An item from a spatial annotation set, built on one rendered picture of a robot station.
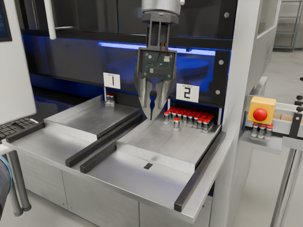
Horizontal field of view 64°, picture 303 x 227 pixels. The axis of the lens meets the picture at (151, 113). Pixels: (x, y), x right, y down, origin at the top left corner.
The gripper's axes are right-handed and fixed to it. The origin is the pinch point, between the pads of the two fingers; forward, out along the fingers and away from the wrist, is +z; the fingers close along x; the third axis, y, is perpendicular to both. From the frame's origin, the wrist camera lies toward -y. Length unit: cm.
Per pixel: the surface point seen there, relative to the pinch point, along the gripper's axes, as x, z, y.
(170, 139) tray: 7.8, 15.2, -26.8
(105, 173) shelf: -10.9, 20.1, -8.4
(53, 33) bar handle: -43, -18, -53
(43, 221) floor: -64, 101, -87
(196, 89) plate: 15.5, -2.1, -32.1
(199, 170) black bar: 14.2, 16.1, -7.0
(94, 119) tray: -23, 15, -44
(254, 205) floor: 82, 86, -102
